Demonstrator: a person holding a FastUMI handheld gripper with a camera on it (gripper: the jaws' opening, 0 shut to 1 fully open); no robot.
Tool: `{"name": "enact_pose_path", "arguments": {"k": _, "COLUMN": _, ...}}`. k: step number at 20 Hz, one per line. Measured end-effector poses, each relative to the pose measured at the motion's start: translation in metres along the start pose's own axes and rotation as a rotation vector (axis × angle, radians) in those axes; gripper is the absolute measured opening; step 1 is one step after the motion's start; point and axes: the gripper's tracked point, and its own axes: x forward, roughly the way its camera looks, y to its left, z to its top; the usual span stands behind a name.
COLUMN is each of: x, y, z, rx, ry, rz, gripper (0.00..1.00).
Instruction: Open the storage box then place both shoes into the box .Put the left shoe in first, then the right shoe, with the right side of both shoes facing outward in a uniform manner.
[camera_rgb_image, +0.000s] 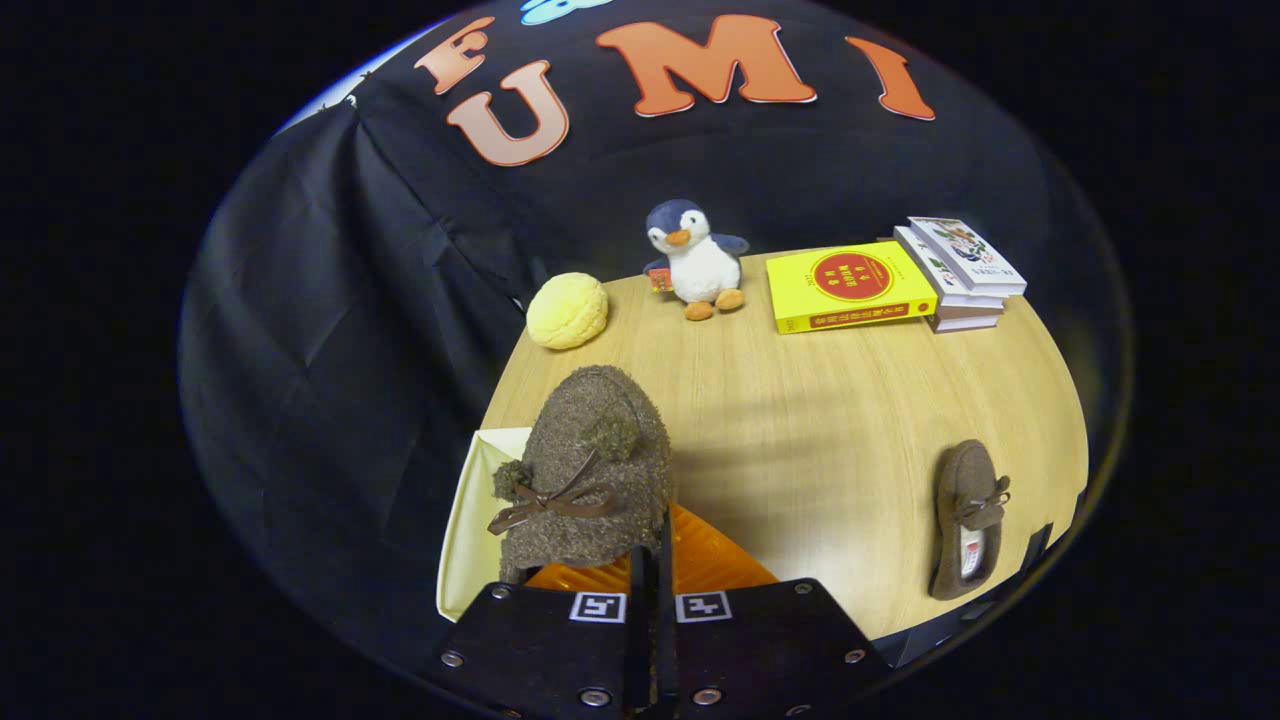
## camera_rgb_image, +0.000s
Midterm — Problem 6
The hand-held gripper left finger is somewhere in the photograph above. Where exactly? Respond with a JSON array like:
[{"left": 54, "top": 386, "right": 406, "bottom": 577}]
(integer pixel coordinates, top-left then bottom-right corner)
[{"left": 425, "top": 545, "right": 653, "bottom": 720}]

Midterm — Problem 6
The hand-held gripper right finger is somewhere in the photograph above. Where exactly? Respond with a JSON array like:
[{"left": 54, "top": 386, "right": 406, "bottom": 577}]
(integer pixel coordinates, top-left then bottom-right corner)
[{"left": 655, "top": 503, "right": 896, "bottom": 720}]

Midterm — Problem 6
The beige fabric storage box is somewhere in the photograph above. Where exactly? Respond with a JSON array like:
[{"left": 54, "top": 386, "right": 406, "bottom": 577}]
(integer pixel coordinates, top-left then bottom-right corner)
[{"left": 437, "top": 427, "right": 536, "bottom": 623}]

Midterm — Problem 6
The brown fuzzy shoe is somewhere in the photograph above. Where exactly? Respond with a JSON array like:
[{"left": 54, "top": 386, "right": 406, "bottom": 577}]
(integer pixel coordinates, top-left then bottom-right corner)
[
  {"left": 488, "top": 365, "right": 676, "bottom": 586},
  {"left": 928, "top": 440, "right": 1013, "bottom": 602}
]

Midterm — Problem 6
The dark flat object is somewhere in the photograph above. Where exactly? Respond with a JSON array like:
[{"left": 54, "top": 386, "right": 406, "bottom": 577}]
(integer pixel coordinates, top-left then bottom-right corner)
[{"left": 1020, "top": 522, "right": 1055, "bottom": 576}]

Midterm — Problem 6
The yellow bun plush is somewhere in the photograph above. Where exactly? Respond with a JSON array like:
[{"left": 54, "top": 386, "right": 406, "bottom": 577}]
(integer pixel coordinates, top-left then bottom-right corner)
[{"left": 526, "top": 272, "right": 610, "bottom": 351}]

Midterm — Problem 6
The yellow book red circle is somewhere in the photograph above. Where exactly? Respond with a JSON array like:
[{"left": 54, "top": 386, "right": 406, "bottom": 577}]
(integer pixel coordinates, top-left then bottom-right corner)
[{"left": 766, "top": 241, "right": 939, "bottom": 335}]

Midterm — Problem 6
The white book dark cover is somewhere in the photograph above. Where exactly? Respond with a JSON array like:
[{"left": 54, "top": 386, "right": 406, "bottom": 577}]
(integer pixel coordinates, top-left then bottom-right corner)
[{"left": 925, "top": 305, "right": 1001, "bottom": 333}]

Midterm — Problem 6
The penguin plush toy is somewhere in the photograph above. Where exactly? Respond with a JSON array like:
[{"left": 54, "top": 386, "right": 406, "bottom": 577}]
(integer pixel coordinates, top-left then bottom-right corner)
[{"left": 643, "top": 198, "right": 751, "bottom": 322}]

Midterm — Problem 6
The white illustrated cover book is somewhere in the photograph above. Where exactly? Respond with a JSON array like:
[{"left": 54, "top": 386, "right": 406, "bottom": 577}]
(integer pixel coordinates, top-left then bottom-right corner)
[{"left": 908, "top": 217, "right": 1028, "bottom": 296}]

